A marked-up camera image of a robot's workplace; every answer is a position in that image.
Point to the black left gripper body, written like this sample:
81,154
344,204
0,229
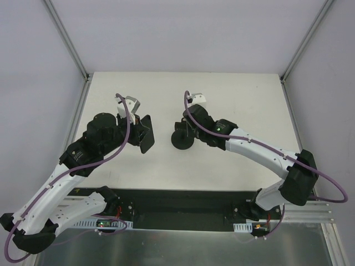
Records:
137,134

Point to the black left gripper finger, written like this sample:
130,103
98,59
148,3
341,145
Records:
145,125
146,142

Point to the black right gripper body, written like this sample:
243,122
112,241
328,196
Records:
187,127

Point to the black phone stand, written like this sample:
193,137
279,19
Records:
183,137

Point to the black smartphone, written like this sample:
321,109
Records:
146,134

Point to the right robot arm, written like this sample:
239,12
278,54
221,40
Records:
296,180

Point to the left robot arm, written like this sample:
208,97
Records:
35,227

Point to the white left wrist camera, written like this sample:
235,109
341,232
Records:
132,105

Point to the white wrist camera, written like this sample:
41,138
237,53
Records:
132,105
197,98

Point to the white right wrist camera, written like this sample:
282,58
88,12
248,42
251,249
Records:
197,98

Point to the aluminium left corner post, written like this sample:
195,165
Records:
60,27

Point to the aluminium corner post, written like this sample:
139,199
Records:
60,27
310,34

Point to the white left cable duct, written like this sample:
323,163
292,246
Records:
97,223

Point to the white cable duct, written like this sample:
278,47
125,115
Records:
243,227
97,223

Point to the white right cable duct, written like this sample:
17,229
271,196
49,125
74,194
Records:
243,227

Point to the aluminium front frame rail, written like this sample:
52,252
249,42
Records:
311,212

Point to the aluminium right corner post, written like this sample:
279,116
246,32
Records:
310,34

